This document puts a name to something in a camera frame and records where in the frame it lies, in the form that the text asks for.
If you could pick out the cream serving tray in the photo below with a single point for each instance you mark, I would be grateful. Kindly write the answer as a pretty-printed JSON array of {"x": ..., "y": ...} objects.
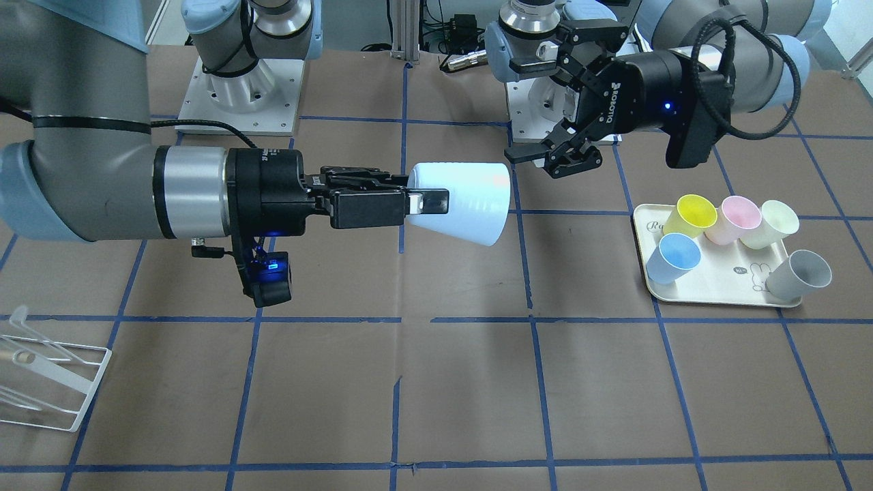
[{"x": 727, "y": 274}]

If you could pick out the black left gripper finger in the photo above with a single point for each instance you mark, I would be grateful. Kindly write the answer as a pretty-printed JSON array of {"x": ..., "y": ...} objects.
[
  {"x": 569, "y": 51},
  {"x": 569, "y": 148}
]

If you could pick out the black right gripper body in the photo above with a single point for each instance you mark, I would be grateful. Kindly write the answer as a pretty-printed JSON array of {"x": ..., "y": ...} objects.
[{"x": 267, "y": 191}]

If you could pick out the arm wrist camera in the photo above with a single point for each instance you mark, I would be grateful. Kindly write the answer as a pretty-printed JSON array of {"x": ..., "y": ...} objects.
[
  {"x": 692, "y": 129},
  {"x": 265, "y": 276}
]

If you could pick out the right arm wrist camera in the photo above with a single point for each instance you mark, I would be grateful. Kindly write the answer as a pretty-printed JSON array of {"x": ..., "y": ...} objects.
[{"x": 265, "y": 276}]

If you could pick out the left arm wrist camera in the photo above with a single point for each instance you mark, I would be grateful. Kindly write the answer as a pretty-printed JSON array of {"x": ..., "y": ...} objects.
[{"x": 692, "y": 129}]

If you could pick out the pink plastic cup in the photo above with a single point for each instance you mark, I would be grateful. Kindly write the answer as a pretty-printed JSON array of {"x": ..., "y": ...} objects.
[{"x": 736, "y": 216}]

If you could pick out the silver cylindrical connector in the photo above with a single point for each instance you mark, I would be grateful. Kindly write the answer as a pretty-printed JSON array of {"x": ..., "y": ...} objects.
[{"x": 456, "y": 63}]

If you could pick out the yellow plastic cup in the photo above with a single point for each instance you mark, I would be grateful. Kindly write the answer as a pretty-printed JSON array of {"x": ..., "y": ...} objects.
[{"x": 692, "y": 216}]

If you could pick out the grey plastic cup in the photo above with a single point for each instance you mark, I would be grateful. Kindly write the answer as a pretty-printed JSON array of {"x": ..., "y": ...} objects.
[{"x": 801, "y": 273}]

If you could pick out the white wire cup rack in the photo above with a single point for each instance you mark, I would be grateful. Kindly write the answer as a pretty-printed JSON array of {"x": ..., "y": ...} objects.
[{"x": 47, "y": 384}]

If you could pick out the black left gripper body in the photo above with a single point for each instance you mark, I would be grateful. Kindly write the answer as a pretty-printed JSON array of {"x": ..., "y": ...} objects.
[{"x": 644, "y": 88}]

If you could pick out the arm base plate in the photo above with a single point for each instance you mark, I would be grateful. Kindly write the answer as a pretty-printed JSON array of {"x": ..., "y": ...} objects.
[
  {"x": 536, "y": 106},
  {"x": 261, "y": 103}
]

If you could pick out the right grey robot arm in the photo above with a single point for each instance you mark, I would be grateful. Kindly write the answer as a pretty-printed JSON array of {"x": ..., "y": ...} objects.
[{"x": 78, "y": 70}]

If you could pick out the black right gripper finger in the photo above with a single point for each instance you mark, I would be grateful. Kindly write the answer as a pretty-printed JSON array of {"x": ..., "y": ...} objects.
[
  {"x": 358, "y": 179},
  {"x": 350, "y": 209}
]

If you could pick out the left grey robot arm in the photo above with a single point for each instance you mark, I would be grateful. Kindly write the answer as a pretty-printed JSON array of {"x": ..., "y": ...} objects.
[{"x": 758, "y": 46}]

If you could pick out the light blue plastic cup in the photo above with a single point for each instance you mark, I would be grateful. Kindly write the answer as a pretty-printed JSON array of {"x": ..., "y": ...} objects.
[{"x": 479, "y": 197}]

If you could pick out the cream white plastic cup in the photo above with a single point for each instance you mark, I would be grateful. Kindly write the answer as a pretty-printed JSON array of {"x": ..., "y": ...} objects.
[{"x": 778, "y": 220}]

